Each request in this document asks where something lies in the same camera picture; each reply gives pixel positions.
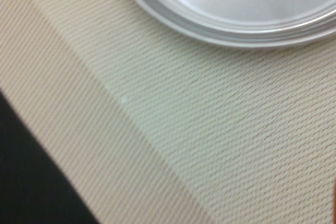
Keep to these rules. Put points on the round silver metal plate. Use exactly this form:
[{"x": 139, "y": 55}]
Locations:
[{"x": 251, "y": 24}]

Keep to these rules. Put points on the beige woven placemat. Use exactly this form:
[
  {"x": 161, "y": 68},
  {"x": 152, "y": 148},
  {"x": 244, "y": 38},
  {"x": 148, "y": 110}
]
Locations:
[{"x": 185, "y": 133}]

